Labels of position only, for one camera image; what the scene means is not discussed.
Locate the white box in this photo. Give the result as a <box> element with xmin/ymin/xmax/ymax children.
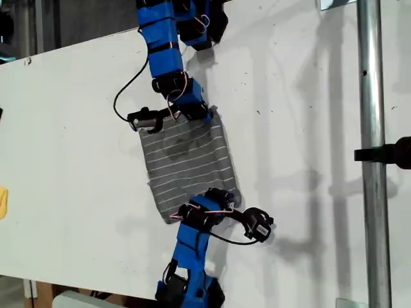
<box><xmin>52</xmin><ymin>290</ymin><xmax>158</xmax><ymax>308</ymax></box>

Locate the black clamp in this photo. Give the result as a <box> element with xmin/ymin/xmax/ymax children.
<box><xmin>354</xmin><ymin>136</ymin><xmax>411</xmax><ymax>171</ymax></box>

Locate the steel post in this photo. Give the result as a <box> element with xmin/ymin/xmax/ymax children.
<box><xmin>355</xmin><ymin>0</ymin><xmax>393</xmax><ymax>308</ymax></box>

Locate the bluish metal bracket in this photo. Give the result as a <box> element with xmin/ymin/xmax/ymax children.
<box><xmin>319</xmin><ymin>0</ymin><xmax>358</xmax><ymax>12</ymax></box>

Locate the yellow object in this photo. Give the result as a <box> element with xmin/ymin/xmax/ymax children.
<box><xmin>0</xmin><ymin>185</ymin><xmax>10</xmax><ymax>221</ymax></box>

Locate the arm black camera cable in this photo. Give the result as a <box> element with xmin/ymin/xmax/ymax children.
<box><xmin>208</xmin><ymin>232</ymin><xmax>261</xmax><ymax>246</ymax></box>
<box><xmin>113</xmin><ymin>54</ymin><xmax>151</xmax><ymax>123</ymax></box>

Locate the grey white-striped towel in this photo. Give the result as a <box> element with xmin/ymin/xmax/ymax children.
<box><xmin>137</xmin><ymin>107</ymin><xmax>243</xmax><ymax>225</ymax></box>

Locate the brown wooden board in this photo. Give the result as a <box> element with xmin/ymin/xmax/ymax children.
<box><xmin>22</xmin><ymin>278</ymin><xmax>54</xmax><ymax>308</ymax></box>

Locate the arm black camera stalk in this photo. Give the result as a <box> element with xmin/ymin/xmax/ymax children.
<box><xmin>148</xmin><ymin>108</ymin><xmax>180</xmax><ymax>134</ymax></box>
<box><xmin>228</xmin><ymin>207</ymin><xmax>254</xmax><ymax>225</ymax></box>

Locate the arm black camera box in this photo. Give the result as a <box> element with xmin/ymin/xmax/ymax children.
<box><xmin>127</xmin><ymin>108</ymin><xmax>155</xmax><ymax>132</ymax></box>
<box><xmin>243</xmin><ymin>207</ymin><xmax>275</xmax><ymax>245</ymax></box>

